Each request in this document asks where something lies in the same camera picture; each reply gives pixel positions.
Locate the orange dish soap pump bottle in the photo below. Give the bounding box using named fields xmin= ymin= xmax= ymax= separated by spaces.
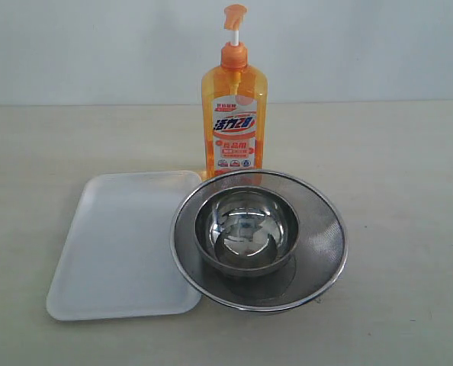
xmin=201 ymin=4 xmax=268 ymax=178

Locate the small stainless steel bowl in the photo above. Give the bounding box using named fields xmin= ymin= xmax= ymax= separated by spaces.
xmin=194 ymin=186 xmax=300 ymax=278

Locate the steel mesh strainer basin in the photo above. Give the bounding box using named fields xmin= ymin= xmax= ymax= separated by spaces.
xmin=170 ymin=169 xmax=348 ymax=313

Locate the white rectangular foam tray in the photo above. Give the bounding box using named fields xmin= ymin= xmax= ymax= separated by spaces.
xmin=47 ymin=171 xmax=201 ymax=321

